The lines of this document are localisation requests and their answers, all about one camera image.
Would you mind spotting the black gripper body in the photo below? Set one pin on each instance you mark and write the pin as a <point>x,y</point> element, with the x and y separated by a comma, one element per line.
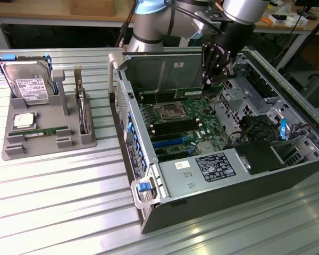
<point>236,37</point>

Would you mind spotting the green RAM stick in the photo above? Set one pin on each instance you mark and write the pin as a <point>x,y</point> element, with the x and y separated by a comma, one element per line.
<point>50,131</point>
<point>188,92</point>

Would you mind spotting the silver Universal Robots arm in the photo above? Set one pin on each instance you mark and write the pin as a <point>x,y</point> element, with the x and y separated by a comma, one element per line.
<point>149,26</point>

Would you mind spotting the black RAM slot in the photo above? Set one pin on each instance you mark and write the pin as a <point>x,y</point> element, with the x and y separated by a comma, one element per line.
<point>159,94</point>
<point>175,122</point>
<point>175,128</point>
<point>159,99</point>

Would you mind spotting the metal disk bay cage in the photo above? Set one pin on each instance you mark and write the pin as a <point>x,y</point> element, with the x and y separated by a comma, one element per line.
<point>236,95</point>

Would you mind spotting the orange black box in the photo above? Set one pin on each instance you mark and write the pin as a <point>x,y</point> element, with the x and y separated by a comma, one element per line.
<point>273,20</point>

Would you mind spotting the green motherboard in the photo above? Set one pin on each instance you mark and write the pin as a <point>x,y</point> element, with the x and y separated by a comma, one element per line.
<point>202,119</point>

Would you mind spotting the CPU socket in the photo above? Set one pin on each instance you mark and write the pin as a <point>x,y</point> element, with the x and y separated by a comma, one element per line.
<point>173,111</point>

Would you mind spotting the wooden workbench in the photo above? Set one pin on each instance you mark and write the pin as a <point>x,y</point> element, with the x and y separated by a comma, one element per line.
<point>42,13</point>
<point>295,27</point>

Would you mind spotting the white box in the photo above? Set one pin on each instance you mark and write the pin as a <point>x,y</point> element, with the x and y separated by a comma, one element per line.
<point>295,21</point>

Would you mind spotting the socket locking lever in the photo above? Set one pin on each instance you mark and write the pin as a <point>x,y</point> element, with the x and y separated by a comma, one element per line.
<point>155,97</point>

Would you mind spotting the black slanted pole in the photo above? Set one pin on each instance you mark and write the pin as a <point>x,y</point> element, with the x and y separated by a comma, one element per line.
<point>308,37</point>

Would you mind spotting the silver chipset heatsink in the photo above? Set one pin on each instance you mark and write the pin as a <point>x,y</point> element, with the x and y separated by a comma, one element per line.
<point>204,148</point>

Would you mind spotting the black expansion slot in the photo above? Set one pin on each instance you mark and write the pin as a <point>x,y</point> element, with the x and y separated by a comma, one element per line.
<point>172,155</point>
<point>166,136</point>

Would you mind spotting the blue bay latch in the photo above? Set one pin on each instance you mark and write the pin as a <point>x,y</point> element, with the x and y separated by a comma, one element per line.
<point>283,130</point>

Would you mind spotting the blue expansion slot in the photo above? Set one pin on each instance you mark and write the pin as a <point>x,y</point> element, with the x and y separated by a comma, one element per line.
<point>170,143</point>

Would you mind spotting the black fan shroud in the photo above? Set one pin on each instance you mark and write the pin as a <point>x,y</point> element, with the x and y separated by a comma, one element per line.
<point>258,156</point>

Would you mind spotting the blue card retainer strip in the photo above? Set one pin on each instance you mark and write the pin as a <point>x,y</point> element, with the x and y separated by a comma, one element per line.
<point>138,148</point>

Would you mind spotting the grey power supply unit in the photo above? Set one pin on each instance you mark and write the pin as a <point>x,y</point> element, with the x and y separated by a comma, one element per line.
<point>175,180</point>

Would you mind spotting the cardboard box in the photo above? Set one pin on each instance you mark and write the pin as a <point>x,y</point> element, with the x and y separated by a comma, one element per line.
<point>93,8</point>

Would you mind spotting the graphics card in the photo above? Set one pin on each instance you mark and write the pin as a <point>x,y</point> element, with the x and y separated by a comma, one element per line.
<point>82,111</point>

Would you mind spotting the black open PC case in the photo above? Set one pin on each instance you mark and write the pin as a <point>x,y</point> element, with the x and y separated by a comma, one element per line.
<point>228,207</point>

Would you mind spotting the grey parts rack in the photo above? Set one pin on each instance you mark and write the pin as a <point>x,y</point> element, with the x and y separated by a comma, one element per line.
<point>50,119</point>

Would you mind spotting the silver hard disk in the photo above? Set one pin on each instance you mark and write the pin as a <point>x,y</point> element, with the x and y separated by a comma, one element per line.
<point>29,82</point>

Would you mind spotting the silver CPU chip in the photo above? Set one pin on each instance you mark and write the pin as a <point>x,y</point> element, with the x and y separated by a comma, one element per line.
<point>24,120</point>

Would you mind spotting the blue disk caddy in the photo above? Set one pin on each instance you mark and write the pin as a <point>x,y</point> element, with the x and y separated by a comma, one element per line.
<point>8,57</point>

